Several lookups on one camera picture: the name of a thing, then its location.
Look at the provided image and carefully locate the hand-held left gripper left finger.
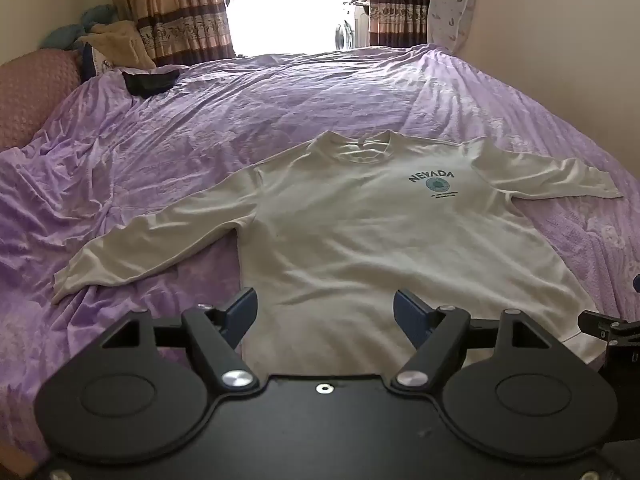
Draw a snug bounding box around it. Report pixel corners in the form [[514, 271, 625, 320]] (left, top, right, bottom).
[[101, 287, 259, 394]]

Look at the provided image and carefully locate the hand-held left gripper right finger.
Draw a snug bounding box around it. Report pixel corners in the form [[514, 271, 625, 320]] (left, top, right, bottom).
[[391, 288, 549, 394]]

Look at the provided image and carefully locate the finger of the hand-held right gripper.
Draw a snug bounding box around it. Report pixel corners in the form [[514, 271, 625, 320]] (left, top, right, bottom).
[[577, 310, 640, 350]]

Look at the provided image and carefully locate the white long-sleeve shirt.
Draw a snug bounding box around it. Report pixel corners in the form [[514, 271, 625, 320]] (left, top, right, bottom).
[[51, 129, 624, 378]]

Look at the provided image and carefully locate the purple bed sheet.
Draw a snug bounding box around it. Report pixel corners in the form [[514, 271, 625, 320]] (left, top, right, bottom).
[[0, 42, 640, 463]]

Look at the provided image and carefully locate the black cloth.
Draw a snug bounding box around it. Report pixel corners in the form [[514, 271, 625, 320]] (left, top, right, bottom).
[[122, 67, 181, 100]]

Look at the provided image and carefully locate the white washing machine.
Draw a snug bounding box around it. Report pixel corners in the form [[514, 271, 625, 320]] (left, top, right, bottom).
[[332, 2, 372, 51]]

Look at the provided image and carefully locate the beige fleece blanket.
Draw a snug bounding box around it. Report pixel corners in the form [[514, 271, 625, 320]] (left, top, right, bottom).
[[91, 20, 157, 70]]

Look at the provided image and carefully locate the brown patterned curtain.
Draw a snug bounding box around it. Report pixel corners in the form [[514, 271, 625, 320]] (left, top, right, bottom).
[[369, 0, 439, 49], [116, 0, 237, 67]]

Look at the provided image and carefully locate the white patterned pillow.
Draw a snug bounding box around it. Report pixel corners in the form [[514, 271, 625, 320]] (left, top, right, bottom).
[[429, 0, 474, 54]]

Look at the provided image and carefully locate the pink knitted pillow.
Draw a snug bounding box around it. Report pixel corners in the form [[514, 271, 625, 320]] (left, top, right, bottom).
[[0, 49, 84, 152]]

